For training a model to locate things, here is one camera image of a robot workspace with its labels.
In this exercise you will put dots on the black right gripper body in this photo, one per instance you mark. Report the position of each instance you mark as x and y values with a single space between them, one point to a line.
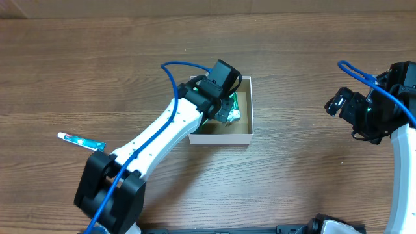
340 106

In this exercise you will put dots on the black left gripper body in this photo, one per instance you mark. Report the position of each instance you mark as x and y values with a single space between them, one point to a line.
224 114

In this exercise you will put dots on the green soap box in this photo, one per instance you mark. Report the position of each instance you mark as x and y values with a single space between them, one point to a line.
234 114

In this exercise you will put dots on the pink cardboard box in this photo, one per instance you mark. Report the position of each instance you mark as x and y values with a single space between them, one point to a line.
237 133

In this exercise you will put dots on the small toothpaste tube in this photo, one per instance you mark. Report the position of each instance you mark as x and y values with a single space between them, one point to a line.
82 142

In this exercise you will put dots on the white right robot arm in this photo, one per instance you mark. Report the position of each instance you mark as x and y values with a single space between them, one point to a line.
402 213

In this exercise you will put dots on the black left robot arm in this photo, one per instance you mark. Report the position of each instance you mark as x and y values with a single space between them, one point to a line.
111 189

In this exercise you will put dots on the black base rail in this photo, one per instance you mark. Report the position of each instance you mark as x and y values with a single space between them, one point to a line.
320 224

